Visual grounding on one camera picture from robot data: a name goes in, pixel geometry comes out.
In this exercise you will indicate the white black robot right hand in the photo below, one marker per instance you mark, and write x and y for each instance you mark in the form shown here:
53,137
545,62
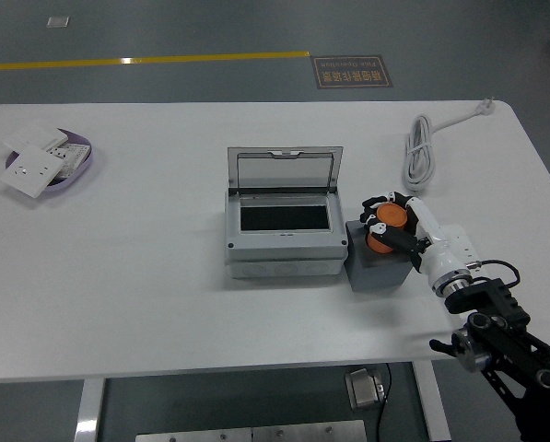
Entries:
433,260

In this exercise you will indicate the orange cylinder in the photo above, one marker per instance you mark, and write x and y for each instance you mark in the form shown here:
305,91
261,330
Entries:
392,215

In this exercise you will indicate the grey electrical box with lid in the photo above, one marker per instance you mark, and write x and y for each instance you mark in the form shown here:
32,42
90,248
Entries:
284,251

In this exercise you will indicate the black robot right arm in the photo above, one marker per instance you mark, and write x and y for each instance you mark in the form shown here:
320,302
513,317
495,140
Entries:
500,308

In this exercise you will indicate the grey cube with round hole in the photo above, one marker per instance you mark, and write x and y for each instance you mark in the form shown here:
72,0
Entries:
376,276

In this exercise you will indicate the white table leg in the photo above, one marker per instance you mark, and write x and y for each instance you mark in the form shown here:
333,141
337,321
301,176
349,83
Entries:
89,410
433,405

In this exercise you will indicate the grey metal foot pedal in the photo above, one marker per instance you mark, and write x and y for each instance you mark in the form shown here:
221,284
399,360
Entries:
364,389

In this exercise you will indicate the brown floor sign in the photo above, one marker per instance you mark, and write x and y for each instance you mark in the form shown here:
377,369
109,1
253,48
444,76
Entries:
353,71

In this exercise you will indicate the yellow floor tape line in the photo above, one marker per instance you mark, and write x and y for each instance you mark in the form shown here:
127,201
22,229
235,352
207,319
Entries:
164,60

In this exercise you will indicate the purple oval tray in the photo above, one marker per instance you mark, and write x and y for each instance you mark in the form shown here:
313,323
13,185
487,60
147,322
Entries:
67,184

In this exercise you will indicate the white multi-hole socket plate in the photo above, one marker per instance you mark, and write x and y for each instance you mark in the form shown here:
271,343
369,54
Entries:
74,154

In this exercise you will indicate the small square floor plate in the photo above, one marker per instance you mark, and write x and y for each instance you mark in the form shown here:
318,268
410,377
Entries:
57,21

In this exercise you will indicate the metal base plate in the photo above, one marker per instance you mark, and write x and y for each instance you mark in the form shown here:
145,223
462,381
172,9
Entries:
256,433

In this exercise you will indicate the large white wall socket panel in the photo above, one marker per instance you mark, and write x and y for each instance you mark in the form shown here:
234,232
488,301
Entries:
30,170

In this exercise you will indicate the white blank switch panel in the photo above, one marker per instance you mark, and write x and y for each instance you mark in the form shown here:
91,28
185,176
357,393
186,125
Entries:
35,136

